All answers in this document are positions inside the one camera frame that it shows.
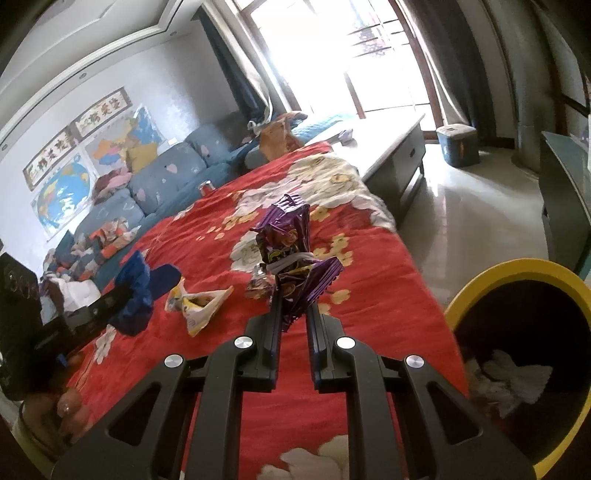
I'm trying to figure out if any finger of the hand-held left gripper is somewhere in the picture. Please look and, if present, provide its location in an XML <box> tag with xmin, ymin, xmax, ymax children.
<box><xmin>68</xmin><ymin>282</ymin><xmax>136</xmax><ymax>343</ymax></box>

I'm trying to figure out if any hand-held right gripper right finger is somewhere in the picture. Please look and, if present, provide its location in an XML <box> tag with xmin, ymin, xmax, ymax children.
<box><xmin>305</xmin><ymin>302</ymin><xmax>539</xmax><ymax>480</ymax></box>

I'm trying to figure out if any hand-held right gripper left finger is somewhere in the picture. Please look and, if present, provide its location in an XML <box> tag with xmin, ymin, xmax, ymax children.
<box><xmin>51</xmin><ymin>284</ymin><xmax>284</xmax><ymax>480</ymax></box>

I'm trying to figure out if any blue cloth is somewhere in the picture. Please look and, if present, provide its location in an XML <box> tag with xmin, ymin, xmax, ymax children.
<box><xmin>108</xmin><ymin>249</ymin><xmax>184</xmax><ymax>338</ymax></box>

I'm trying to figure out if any purple snack wrapper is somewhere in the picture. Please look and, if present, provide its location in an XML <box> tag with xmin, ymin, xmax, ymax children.
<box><xmin>249</xmin><ymin>193</ymin><xmax>345</xmax><ymax>334</ymax></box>

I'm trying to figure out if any yellow rimmed bin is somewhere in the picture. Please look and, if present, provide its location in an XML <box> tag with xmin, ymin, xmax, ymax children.
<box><xmin>443</xmin><ymin>258</ymin><xmax>591</xmax><ymax>480</ymax></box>

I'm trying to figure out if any person's left hand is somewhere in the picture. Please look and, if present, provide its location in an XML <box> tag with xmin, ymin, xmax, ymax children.
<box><xmin>18</xmin><ymin>385</ymin><xmax>93</xmax><ymax>446</ymax></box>

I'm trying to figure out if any small shiny candy wrapper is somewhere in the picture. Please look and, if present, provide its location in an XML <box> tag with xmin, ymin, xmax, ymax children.
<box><xmin>245</xmin><ymin>265</ymin><xmax>278</xmax><ymax>302</ymax></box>

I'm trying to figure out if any pile of clothes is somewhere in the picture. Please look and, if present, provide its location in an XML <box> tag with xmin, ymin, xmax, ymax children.
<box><xmin>44</xmin><ymin>219</ymin><xmax>140</xmax><ymax>283</ymax></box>

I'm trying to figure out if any yellow white snack wrapper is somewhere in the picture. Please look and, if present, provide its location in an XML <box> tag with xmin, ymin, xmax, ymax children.
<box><xmin>166</xmin><ymin>277</ymin><xmax>236</xmax><ymax>338</ymax></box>

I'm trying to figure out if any red floral blanket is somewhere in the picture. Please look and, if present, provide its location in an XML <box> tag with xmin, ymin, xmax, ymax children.
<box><xmin>60</xmin><ymin>141</ymin><xmax>472</xmax><ymax>480</ymax></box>

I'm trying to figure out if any world map poster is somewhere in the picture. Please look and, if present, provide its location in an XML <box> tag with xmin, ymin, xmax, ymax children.
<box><xmin>30</xmin><ymin>154</ymin><xmax>100</xmax><ymax>241</ymax></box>

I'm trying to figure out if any pink cushion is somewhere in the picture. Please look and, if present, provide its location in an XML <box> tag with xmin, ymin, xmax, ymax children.
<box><xmin>95</xmin><ymin>168</ymin><xmax>133</xmax><ymax>199</ymax></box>

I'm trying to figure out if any blue patterned sofa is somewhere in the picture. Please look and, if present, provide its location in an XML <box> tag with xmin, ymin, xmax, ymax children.
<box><xmin>44</xmin><ymin>113</ymin><xmax>352</xmax><ymax>302</ymax></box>

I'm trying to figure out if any yellow pillow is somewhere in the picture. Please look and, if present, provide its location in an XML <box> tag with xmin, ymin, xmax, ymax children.
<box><xmin>124</xmin><ymin>141</ymin><xmax>160</xmax><ymax>174</ymax></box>

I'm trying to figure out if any framed calligraphy picture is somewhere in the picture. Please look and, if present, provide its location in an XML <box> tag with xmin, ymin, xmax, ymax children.
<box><xmin>71</xmin><ymin>87</ymin><xmax>135</xmax><ymax>144</ymax></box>
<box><xmin>23</xmin><ymin>127</ymin><xmax>77</xmax><ymax>193</ymax></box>

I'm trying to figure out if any country map poster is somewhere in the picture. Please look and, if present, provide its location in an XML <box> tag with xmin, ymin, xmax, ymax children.
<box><xmin>85</xmin><ymin>104</ymin><xmax>170</xmax><ymax>169</ymax></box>

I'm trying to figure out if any orange paper bag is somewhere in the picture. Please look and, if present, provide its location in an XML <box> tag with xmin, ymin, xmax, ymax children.
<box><xmin>257</xmin><ymin>113</ymin><xmax>306</xmax><ymax>160</ymax></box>

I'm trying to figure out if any grey coffee table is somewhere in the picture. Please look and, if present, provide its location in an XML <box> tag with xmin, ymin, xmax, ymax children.
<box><xmin>323</xmin><ymin>113</ymin><xmax>428</xmax><ymax>230</ymax></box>

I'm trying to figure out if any white crumpled tissue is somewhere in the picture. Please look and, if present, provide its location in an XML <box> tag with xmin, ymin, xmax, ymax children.
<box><xmin>464</xmin><ymin>348</ymin><xmax>556</xmax><ymax>417</ymax></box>

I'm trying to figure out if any teal storage box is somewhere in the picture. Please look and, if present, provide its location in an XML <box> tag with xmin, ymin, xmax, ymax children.
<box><xmin>436</xmin><ymin>124</ymin><xmax>481</xmax><ymax>168</ymax></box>

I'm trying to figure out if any dark blue curtain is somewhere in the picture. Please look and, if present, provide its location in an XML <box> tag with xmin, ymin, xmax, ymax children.
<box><xmin>198</xmin><ymin>4</ymin><xmax>283</xmax><ymax>126</ymax></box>

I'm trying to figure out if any large window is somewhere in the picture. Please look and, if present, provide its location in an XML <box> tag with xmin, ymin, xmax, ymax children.
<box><xmin>224</xmin><ymin>0</ymin><xmax>444</xmax><ymax>121</ymax></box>

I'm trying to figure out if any dark tv cabinet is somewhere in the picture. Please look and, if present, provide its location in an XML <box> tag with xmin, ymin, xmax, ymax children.
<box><xmin>538</xmin><ymin>131</ymin><xmax>591</xmax><ymax>280</ymax></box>

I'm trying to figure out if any grey brown curtain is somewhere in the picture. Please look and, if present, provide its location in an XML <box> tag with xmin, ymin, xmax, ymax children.
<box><xmin>392</xmin><ymin>0</ymin><xmax>500</xmax><ymax>149</ymax></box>

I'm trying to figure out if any grey standing air conditioner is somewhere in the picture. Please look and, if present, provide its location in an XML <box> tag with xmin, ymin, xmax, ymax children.
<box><xmin>480</xmin><ymin>0</ymin><xmax>591</xmax><ymax>174</ymax></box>

